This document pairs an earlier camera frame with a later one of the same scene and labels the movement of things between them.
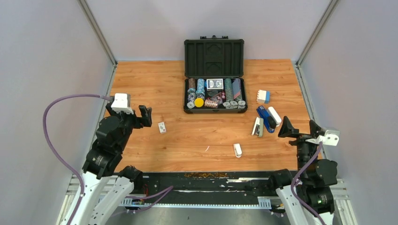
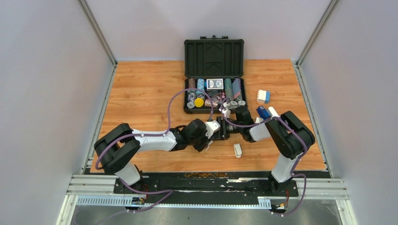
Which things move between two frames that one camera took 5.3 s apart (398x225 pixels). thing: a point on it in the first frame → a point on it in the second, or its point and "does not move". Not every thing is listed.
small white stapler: x=238 y=150 does not move
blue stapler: x=263 y=114 does not move
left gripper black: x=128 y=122 → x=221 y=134
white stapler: x=274 y=115 does not move
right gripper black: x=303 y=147 → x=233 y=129
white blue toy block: x=263 y=96 does not move
